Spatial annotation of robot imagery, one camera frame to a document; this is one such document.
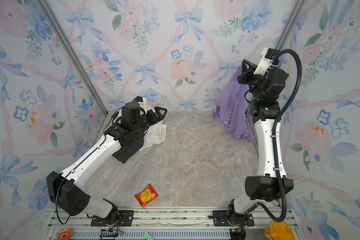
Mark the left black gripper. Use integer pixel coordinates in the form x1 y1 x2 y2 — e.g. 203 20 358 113
132 106 167 135

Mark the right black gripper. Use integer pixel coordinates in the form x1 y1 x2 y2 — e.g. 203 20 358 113
237 59 270 104

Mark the purple t-shirt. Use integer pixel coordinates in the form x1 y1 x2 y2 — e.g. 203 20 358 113
213 67 255 141

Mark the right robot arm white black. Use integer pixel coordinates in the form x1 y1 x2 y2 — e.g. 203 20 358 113
227 60 294 225

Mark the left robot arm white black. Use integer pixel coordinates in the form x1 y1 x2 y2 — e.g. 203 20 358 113
46 99 168 226

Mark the white cloth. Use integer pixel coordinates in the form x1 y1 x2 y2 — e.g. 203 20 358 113
139 120 167 152

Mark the red yellow snack packet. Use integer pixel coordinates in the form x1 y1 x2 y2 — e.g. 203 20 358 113
134 184 159 208

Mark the green small object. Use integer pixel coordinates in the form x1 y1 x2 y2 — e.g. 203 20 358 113
143 232 155 240

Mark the pink orange round object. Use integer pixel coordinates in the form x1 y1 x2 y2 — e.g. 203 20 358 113
57 228 73 240

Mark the yellow orange round object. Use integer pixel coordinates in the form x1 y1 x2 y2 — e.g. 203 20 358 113
264 221 295 240

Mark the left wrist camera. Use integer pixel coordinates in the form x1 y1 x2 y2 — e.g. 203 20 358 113
133 96 147 112

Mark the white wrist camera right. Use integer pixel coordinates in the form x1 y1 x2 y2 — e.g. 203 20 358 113
254 48 280 76

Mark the black corrugated cable conduit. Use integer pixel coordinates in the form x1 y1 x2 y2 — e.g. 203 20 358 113
256 48 303 223

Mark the thin black cable left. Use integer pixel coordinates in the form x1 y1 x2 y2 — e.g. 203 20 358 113
54 107 124 225

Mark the aluminium corner post right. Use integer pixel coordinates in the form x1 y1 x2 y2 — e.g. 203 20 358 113
275 0 307 51

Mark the aluminium corner post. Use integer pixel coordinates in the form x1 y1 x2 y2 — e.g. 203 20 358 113
275 0 307 51
36 0 108 115

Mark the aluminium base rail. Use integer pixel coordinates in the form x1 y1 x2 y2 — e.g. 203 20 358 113
43 206 304 240

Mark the aluminium corner post left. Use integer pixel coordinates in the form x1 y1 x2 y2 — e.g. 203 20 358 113
36 0 108 115

